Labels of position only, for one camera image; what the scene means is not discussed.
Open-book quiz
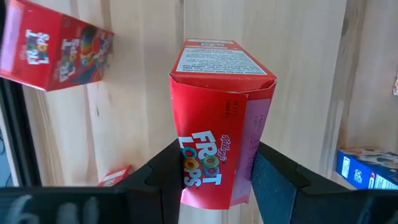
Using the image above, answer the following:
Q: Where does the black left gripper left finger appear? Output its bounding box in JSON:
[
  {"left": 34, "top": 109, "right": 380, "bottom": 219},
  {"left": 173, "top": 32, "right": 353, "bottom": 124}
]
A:
[{"left": 114, "top": 139, "right": 185, "bottom": 224}]

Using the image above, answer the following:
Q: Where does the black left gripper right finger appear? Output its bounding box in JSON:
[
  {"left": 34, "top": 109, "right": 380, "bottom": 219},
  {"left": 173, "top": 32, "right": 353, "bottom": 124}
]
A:
[{"left": 251, "top": 141, "right": 358, "bottom": 224}]

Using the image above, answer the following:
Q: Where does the red Froot Loops cereal box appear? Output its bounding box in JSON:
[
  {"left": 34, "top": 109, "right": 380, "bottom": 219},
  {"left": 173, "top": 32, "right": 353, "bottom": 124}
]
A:
[
  {"left": 169, "top": 39, "right": 277, "bottom": 211},
  {"left": 98, "top": 165, "right": 133, "bottom": 187},
  {"left": 0, "top": 0, "right": 115, "bottom": 92}
]

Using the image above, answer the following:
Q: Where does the blue Frosted Flakes cereal box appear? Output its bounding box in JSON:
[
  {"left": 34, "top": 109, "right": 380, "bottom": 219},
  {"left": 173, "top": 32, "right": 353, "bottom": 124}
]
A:
[{"left": 335, "top": 147, "right": 398, "bottom": 190}]

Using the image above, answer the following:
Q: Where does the black aluminium table frame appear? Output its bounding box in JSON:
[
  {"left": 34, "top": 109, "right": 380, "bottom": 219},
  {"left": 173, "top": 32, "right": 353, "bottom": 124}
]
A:
[{"left": 0, "top": 77, "right": 43, "bottom": 187}]

